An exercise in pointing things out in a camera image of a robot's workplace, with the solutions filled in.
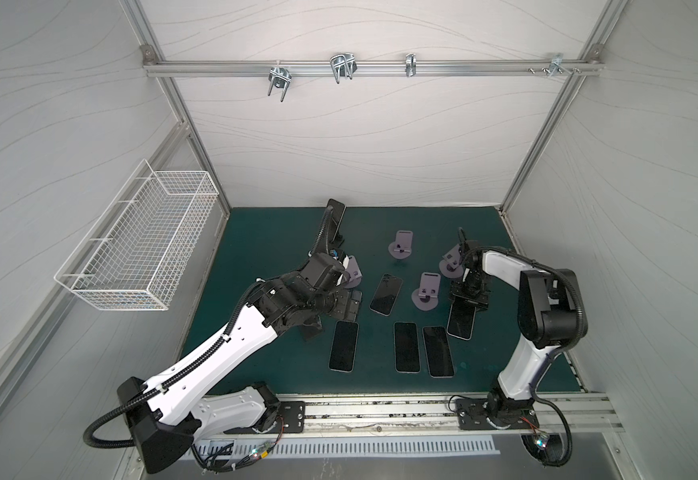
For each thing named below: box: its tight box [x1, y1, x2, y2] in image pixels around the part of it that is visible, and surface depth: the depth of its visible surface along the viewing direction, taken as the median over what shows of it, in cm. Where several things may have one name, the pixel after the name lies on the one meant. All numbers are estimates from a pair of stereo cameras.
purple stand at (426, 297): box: [411, 272, 441, 311], surface depth 92 cm
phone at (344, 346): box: [328, 320, 360, 373], surface depth 88 cm
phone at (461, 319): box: [446, 297, 477, 341], surface depth 90 cm
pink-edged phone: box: [369, 273, 403, 317], surface depth 96 cm
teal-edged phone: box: [393, 321, 421, 374], surface depth 85 cm
